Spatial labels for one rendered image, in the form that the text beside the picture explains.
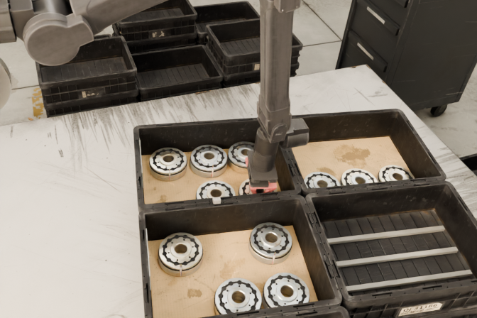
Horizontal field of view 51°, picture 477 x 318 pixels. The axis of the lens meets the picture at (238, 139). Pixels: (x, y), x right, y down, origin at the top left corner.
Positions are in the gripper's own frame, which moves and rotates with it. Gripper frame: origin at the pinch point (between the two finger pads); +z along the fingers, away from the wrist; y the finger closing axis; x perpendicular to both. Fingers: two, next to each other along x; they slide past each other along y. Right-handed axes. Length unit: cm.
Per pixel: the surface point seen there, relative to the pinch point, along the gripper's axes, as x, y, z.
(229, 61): -6, 107, 30
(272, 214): -2.6, -9.3, -0.9
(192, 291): 17.7, -26.4, 4.9
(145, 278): 27.9, -29.0, -4.6
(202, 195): 14.2, -0.9, 1.5
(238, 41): -14, 136, 37
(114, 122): 41, 48, 19
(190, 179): 16.8, 8.0, 4.7
